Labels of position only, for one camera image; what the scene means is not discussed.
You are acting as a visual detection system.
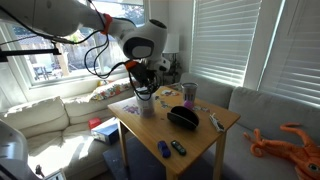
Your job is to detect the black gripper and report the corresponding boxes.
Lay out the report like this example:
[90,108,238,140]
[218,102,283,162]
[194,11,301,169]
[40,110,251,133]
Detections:
[128,62,159,90]

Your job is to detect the clear plastic cup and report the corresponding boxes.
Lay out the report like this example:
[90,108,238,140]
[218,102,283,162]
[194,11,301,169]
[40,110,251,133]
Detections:
[135,87,154,118]

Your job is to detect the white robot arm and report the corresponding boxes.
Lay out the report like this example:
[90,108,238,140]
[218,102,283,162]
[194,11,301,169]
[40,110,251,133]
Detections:
[0,0,167,91]

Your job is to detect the metal tumbler cup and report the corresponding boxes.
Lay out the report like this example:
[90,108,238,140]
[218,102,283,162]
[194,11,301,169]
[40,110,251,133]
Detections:
[182,82,198,102]

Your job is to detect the white table lamp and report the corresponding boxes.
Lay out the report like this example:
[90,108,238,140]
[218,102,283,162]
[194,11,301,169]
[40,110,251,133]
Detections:
[162,33,179,83]

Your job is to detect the floral cushion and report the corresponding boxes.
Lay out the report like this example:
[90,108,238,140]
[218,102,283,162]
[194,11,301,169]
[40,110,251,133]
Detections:
[90,78,131,101]

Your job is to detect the purple small object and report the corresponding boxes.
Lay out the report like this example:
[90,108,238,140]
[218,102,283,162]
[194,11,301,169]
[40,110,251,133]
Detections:
[183,100,194,110]

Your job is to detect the black oval holder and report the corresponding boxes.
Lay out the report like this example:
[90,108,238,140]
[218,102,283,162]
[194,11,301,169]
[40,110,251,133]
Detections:
[167,106,199,130]

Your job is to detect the wooden side table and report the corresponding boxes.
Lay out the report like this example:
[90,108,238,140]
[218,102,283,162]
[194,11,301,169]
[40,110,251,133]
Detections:
[108,87,240,180]

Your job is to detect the blue white box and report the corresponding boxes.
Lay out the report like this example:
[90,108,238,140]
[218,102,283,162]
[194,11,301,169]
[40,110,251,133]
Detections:
[91,117,119,145]

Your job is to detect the blue toy car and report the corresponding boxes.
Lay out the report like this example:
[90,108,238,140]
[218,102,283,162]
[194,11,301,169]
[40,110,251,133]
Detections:
[157,141,171,158]

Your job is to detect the red small box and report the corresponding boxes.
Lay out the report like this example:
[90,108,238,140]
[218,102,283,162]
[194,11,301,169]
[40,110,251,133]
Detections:
[88,117,102,129]

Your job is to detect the small white sachet strip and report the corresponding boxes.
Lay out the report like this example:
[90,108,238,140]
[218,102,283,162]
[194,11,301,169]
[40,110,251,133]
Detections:
[209,114,224,132]

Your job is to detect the dark rug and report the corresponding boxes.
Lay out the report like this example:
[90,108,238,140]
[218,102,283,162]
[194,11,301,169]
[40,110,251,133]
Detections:
[103,137,214,180]

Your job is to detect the cream sofa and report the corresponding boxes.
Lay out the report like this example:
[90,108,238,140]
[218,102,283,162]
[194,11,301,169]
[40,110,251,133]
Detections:
[1,80,134,180]

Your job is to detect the grey sofa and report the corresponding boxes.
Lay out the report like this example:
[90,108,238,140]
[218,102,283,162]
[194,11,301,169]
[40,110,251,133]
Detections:
[180,73,320,180]

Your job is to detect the orange plush octopus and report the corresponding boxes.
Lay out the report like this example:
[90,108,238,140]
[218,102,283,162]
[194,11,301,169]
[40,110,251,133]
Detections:
[243,122,320,180]

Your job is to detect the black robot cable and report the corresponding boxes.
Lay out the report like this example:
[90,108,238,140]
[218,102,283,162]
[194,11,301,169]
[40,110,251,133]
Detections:
[83,0,134,80]

